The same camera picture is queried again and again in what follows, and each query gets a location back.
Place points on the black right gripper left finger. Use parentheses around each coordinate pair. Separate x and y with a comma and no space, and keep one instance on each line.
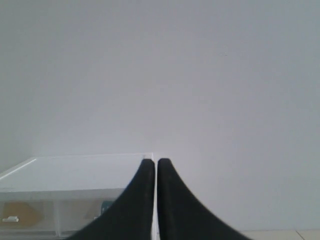
(130,217)

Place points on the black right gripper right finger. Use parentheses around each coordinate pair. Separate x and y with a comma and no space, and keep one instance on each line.
(181,216)

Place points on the clear drawer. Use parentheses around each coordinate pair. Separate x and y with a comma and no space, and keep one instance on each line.
(24,219)
(75,214)

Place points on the white plastic drawer cabinet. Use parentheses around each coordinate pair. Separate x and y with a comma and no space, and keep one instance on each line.
(73,177)

